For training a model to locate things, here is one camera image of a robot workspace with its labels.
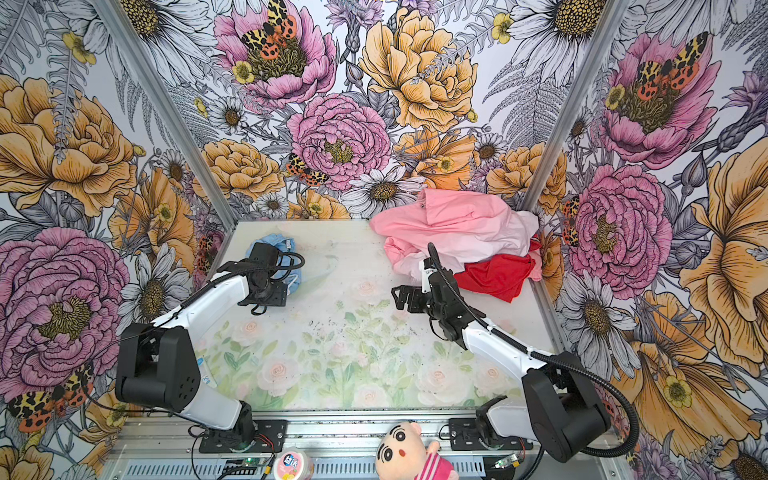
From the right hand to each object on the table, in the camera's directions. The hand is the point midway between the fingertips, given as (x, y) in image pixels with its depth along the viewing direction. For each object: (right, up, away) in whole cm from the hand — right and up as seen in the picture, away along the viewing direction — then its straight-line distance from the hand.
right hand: (406, 299), depth 86 cm
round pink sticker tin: (-24, -30, -24) cm, 45 cm away
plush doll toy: (-2, -29, -21) cm, 36 cm away
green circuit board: (-38, -36, -16) cm, 55 cm away
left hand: (-41, -2, +1) cm, 41 cm away
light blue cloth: (-31, +8, -5) cm, 32 cm away
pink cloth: (+20, +21, +20) cm, 35 cm away
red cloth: (+31, +6, +12) cm, 34 cm away
